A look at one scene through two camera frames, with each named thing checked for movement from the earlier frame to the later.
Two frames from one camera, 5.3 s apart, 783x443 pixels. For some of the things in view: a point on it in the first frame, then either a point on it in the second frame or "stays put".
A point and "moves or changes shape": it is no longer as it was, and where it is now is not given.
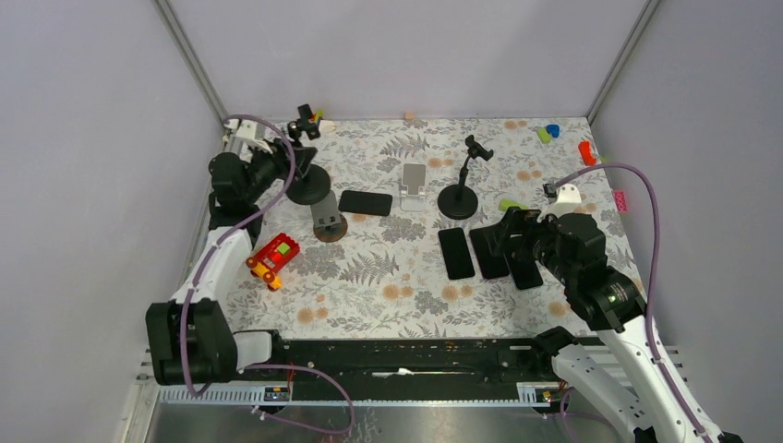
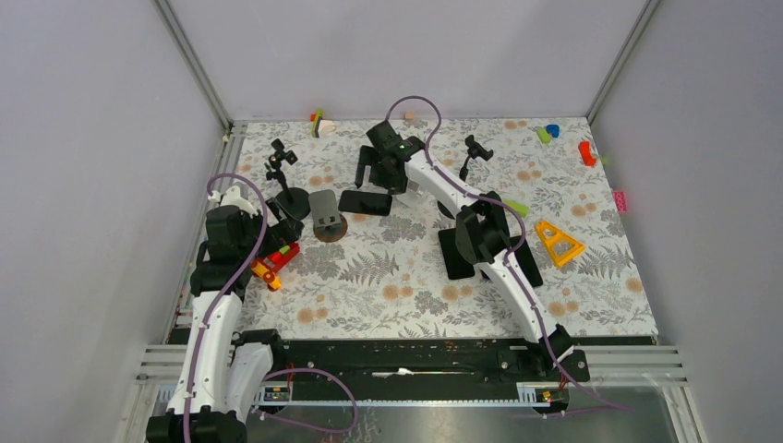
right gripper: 527,219 to 366,157
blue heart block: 554,129 stays put
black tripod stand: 310,184 moves or changes shape
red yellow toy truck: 268,262 stays put
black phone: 365,202 stays put
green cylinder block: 544,136 stays put
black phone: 456,253 stays put
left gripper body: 273,165 to 276,236
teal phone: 524,272 stays put
